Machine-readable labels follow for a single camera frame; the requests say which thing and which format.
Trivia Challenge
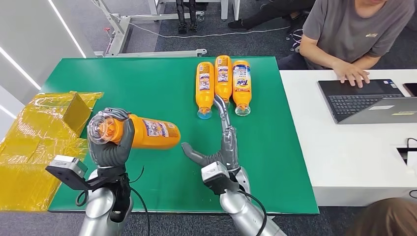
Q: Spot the white hoist frame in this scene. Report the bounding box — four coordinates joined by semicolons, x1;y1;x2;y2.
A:
89;0;208;59

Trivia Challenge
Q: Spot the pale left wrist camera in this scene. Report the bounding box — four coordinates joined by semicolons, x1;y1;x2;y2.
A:
45;155;98;192

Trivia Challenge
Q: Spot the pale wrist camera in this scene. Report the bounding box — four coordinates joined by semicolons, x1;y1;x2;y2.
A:
45;155;98;192
201;161;241;196

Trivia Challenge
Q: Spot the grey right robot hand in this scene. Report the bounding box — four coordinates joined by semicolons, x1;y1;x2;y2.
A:
181;95;240;172

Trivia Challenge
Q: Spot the person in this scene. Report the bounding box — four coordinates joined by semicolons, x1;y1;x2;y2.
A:
228;0;315;30
345;197;417;236
277;0;417;89

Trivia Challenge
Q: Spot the green table mat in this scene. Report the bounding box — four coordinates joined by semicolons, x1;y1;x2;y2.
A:
40;57;320;215

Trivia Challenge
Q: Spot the orange Tide detergent bottle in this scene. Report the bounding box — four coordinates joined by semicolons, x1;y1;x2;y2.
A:
232;60;252;117

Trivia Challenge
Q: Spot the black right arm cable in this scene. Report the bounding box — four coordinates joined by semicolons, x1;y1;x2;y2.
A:
239;190;268;236

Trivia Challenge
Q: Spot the black office chair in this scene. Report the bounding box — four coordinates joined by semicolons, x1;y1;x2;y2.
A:
286;19;305;53

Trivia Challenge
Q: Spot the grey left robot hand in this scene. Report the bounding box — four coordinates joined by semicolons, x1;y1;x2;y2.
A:
87;107;136;170

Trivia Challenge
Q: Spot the white floor cable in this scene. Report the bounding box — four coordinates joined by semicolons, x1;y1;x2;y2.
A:
128;22;291;39

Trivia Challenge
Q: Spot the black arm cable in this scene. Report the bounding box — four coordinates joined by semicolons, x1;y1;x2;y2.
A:
128;166;150;236
239;190;268;236

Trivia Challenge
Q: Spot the yellow film wrapped box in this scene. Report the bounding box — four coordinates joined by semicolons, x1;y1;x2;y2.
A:
0;91;105;212

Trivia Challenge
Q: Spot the dark grey laptop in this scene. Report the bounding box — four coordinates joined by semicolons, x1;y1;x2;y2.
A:
317;79;417;125

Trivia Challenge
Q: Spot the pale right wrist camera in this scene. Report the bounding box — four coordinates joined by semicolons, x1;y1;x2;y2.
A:
201;161;241;196

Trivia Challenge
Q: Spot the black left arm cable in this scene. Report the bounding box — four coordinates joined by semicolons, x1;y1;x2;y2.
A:
128;166;150;236

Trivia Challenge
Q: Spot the black phone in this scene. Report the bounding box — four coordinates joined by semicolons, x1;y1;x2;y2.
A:
402;83;417;97

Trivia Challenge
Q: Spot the black looped cable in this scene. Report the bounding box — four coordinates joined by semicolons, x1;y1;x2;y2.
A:
75;190;89;207

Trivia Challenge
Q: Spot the white desk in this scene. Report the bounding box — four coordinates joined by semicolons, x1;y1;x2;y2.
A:
155;0;242;22
279;68;417;207

